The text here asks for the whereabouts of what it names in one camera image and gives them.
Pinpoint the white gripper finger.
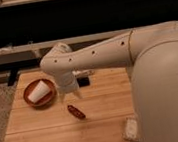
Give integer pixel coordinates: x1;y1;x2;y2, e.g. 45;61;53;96
74;90;83;99
59;94;65;103

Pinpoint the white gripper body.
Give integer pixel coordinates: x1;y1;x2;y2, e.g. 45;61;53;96
54;71;79;94

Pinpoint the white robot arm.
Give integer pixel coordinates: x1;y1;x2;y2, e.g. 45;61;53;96
40;20;178;142

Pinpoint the small brown oblong object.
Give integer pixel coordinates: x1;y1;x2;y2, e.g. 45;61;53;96
67;105;86;120

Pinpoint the white paper cup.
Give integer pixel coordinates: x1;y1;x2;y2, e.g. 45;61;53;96
28;80;51;103

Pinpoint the wooden table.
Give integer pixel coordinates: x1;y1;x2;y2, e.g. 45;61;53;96
4;68;134;142

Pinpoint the brown round bowl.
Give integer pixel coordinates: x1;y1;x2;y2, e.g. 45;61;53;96
23;79;56;107

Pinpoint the grey horizontal rail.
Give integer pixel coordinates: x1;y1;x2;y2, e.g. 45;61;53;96
0;28;133;65

